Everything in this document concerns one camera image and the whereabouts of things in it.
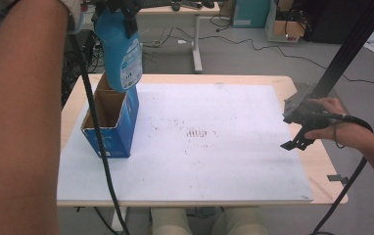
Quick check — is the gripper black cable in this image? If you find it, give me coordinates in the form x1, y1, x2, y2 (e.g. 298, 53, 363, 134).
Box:
67, 31, 131, 235
310, 112, 374, 235

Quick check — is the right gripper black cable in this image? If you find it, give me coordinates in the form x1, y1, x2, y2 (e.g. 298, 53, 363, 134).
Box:
310, 112, 374, 235

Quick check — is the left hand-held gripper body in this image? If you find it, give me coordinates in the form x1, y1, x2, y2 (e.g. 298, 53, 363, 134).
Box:
90, 0, 144, 17

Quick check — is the white cardboard box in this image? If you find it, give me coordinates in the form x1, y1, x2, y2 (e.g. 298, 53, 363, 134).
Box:
264, 0, 307, 44

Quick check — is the black keyboard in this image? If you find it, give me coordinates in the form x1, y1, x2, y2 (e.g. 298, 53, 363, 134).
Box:
139, 0, 173, 10

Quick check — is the gray tape piece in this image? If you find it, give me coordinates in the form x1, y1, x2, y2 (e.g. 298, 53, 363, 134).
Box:
326, 174, 350, 186

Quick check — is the white table leg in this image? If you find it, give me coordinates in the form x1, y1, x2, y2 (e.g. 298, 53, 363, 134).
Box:
111, 207, 129, 233

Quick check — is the blue detergent bottle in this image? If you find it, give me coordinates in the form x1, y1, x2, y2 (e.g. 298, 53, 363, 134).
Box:
94, 6, 144, 94

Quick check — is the white board sheet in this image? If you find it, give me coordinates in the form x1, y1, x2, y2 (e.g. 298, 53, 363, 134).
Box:
56, 81, 314, 202

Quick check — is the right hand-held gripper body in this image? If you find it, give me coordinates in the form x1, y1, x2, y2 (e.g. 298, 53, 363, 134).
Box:
282, 82, 342, 133

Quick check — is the person's right hand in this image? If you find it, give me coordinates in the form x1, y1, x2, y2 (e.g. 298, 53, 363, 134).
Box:
304, 97, 360, 149

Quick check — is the person's right leg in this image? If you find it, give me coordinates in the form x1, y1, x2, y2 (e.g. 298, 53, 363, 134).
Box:
209, 207, 269, 235

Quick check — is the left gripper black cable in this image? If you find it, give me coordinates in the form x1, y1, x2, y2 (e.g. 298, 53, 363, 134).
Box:
67, 31, 131, 235

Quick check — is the white-legged wooden desk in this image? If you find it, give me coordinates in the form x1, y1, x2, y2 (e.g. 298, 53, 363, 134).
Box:
136, 0, 221, 74

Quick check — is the teal box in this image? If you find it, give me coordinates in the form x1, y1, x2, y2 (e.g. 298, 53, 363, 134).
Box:
231, 0, 271, 29

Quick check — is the black metal post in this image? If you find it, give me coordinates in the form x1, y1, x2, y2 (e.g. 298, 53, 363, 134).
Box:
311, 0, 374, 99

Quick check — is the blue cardboard box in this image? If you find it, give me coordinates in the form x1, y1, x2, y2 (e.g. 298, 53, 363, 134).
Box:
80, 72, 140, 160

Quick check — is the long black floor cable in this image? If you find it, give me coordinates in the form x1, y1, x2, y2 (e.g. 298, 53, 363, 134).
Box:
171, 25, 374, 91

